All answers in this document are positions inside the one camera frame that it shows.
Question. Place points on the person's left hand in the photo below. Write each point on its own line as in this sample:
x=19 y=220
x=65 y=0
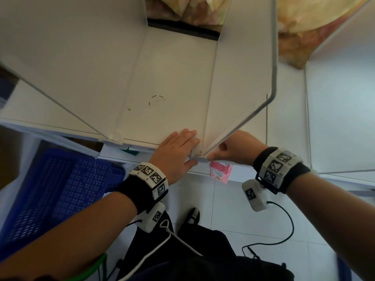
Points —
x=175 y=155

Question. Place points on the person's right hand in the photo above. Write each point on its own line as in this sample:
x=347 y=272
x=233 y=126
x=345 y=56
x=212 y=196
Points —
x=240 y=149

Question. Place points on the white metal shelf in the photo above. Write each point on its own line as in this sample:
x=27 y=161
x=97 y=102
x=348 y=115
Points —
x=170 y=84

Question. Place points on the person's left forearm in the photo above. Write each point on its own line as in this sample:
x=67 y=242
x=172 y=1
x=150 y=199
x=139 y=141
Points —
x=64 y=239

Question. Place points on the person's right forearm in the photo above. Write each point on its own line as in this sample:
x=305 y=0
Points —
x=337 y=219

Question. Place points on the person's black trousers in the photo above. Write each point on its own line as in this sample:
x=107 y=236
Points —
x=205 y=245

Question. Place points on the pink packet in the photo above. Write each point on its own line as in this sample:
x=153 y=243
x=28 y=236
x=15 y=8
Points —
x=221 y=172

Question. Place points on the green packet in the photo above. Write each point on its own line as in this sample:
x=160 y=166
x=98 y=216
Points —
x=130 y=151

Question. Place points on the black left wrist band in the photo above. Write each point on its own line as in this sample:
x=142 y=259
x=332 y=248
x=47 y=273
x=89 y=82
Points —
x=131 y=190

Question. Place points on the black wrist band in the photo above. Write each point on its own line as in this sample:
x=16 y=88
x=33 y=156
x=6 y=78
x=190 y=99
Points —
x=131 y=190
x=296 y=175

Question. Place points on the black right wrist band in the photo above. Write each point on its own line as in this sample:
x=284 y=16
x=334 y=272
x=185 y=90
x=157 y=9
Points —
x=296 y=175

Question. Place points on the black and white shoe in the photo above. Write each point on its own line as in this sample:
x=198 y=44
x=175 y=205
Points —
x=192 y=216

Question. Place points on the yellow patterned curtain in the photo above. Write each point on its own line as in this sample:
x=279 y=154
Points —
x=298 y=26

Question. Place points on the blue plastic crate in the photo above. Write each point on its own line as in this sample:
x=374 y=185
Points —
x=44 y=196

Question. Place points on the dark blue trouser leg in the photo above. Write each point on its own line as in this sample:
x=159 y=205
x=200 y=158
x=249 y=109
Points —
x=343 y=269

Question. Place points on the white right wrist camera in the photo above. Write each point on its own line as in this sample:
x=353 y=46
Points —
x=257 y=199

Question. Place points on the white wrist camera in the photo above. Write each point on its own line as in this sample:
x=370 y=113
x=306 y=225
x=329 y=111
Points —
x=257 y=199
x=149 y=219

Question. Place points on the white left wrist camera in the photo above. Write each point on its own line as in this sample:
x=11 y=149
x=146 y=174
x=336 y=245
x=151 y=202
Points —
x=149 y=219

